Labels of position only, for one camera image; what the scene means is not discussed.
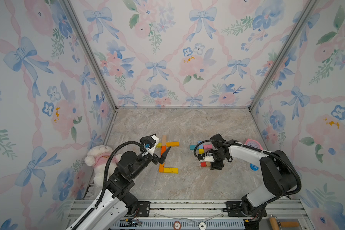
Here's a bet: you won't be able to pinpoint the yellow long block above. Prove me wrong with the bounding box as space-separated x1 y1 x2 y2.
163 168 179 174

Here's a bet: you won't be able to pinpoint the amber yellow block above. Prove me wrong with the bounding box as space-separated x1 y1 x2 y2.
166 142 180 147

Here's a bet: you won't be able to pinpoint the natural wood block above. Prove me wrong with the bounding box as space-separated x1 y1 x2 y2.
162 135 167 147

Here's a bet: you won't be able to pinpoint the orange small block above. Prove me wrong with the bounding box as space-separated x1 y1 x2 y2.
159 163 164 173

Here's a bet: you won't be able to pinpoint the pink block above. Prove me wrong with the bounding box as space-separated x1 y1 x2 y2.
203 144 213 150

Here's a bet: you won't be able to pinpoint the light blue block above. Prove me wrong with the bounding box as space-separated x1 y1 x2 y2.
198 141 204 149

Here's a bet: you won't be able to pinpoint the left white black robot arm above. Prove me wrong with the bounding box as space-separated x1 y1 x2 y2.
68 147 171 230

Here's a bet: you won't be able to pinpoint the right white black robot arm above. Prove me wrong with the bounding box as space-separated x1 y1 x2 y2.
205 134 302 218

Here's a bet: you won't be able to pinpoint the pink alarm clock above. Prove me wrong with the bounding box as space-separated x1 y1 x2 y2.
245 139 263 150

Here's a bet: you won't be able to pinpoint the blue round badge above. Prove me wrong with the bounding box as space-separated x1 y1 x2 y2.
250 164 259 171

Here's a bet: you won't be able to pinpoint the white plush bear pink shirt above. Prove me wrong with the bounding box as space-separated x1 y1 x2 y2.
84 145 113 187

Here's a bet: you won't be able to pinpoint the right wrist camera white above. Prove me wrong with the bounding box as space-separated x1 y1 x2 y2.
198 154 215 162

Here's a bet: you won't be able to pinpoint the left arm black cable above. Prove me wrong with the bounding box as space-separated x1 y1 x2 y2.
70 140 146 230

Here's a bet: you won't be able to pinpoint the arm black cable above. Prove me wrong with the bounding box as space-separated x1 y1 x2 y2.
70 140 146 230
193 139 302 225

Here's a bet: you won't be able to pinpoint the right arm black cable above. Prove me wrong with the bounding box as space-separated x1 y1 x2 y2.
193 139 302 225

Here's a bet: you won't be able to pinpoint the wooden handle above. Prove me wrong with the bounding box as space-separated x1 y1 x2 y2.
269 217 300 230

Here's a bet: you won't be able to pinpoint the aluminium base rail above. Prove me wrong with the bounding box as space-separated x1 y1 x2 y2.
66 199 308 230

